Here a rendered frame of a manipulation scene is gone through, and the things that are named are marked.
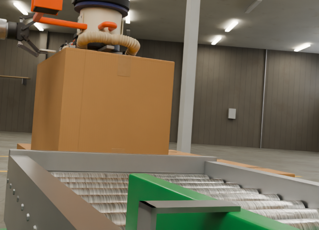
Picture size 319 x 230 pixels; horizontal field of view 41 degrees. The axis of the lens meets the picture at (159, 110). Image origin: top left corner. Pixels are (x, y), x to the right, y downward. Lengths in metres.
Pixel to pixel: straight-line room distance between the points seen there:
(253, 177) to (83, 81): 0.63
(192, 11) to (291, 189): 4.10
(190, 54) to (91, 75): 3.60
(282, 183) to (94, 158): 0.57
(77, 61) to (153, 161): 0.41
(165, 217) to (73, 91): 0.97
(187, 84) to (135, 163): 3.59
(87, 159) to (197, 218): 0.93
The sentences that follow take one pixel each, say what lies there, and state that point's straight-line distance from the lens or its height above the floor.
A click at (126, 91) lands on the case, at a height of 0.82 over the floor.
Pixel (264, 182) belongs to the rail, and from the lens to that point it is 1.25.
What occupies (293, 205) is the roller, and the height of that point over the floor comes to 0.54.
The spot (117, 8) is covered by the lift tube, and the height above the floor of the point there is 1.15.
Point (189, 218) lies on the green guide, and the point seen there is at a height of 0.62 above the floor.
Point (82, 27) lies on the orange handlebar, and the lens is 1.73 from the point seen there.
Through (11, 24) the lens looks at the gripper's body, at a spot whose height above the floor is 1.09.
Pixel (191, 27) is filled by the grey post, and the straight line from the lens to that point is 5.06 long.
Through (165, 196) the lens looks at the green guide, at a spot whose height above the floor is 0.63.
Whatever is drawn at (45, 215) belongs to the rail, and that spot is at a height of 0.57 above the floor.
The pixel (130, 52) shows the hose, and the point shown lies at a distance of 1.67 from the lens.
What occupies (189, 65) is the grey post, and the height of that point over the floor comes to 1.40.
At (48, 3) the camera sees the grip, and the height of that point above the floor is 1.07.
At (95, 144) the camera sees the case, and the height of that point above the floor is 0.63.
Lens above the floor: 0.72
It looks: 2 degrees up
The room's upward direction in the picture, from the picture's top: 4 degrees clockwise
